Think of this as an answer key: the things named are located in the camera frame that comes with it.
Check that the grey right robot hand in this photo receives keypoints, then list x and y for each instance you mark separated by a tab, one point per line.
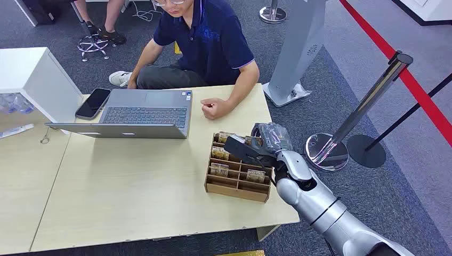
273	136

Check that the person's right hand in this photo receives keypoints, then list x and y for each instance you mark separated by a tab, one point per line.
132	85

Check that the person's left hand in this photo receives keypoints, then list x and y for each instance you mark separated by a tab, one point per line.
213	107

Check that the person's left forearm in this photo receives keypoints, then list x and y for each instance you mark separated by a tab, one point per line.
243	86

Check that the person's right forearm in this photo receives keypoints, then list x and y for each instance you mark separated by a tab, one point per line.
146	60

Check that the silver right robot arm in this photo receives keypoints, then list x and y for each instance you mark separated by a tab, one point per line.
328	212

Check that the brown patterned card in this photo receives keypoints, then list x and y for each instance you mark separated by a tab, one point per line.
219	153
255	141
255	176
219	170
224	137

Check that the person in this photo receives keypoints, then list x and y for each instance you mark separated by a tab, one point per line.
113	21
212	42

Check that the wooden card organizer box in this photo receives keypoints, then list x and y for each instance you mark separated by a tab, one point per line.
229	187

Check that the grey open laptop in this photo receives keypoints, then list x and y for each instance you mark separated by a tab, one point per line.
144	114

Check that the black smartphone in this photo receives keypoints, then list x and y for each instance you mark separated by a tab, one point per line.
93	103

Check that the chrome stool base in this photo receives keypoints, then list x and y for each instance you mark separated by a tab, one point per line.
92	45

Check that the yellow floor object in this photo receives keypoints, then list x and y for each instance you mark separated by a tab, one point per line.
177	48

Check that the white cabinet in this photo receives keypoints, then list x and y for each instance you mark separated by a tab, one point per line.
39	81

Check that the grey kiosk stand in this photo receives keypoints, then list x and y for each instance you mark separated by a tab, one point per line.
300	46

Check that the pale table leg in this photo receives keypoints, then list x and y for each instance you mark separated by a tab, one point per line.
266	231

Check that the chrome stanchion base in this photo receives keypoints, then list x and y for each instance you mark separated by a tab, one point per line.
272	15

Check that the clear water bottles pack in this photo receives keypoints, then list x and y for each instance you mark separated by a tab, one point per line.
16	103

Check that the dark box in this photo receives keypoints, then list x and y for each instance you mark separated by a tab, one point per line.
39	10

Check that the gold edge strip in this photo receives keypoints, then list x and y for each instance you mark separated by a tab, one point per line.
243	253

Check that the white flat strip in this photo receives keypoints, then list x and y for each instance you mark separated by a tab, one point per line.
16	131

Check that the red barrier belt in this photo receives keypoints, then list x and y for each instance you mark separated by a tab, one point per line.
406	76

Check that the white platform with dark base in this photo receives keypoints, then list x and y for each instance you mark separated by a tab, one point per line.
427	10

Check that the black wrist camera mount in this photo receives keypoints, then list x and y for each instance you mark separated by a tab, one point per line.
245	150

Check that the black stanchion post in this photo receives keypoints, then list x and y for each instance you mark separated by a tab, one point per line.
367	152

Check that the chrome stanchion post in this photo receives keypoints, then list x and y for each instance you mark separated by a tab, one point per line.
367	102

